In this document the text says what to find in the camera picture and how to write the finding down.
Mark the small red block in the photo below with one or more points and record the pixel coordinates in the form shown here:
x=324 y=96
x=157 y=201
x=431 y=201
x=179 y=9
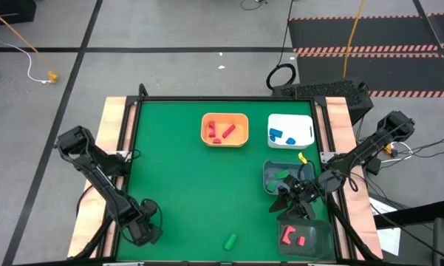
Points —
x=216 y=140

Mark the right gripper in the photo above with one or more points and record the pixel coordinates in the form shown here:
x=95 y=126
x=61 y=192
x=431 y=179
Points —
x=301 y=190

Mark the white plastic bin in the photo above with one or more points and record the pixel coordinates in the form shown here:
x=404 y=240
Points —
x=299 y=125

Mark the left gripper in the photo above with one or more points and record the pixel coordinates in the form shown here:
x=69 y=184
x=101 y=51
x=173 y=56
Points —
x=142 y=229

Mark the green cylinder block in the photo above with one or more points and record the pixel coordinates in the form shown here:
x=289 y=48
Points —
x=230 y=241

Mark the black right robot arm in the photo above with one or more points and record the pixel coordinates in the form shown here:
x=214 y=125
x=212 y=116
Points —
x=369 y=147

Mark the black beam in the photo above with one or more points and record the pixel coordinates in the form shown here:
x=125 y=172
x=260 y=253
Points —
x=413 y=216

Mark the red cube block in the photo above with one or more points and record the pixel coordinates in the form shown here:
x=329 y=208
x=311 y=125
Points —
x=301 y=241

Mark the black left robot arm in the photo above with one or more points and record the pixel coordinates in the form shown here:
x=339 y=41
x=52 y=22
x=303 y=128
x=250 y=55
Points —
x=96 y=173

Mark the black hazard-striped floor mat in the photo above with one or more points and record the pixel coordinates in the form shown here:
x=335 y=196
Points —
x=391 y=33

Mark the white paper sheet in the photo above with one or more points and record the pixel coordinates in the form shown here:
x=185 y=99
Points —
x=389 y=240

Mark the wooden side board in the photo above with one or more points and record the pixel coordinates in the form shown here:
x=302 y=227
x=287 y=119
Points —
x=111 y=114
x=340 y=118

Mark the orange plastic bin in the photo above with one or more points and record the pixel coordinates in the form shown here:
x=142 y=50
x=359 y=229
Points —
x=240 y=122

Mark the long red block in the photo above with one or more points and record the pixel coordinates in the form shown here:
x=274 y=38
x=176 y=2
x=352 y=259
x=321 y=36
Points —
x=229 y=131

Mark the dark grey plastic bin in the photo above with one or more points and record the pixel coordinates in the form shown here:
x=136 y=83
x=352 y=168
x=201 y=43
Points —
x=269 y=173
x=317 y=240

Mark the red arch block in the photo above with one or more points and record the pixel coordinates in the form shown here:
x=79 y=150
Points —
x=288 y=234
x=211 y=129

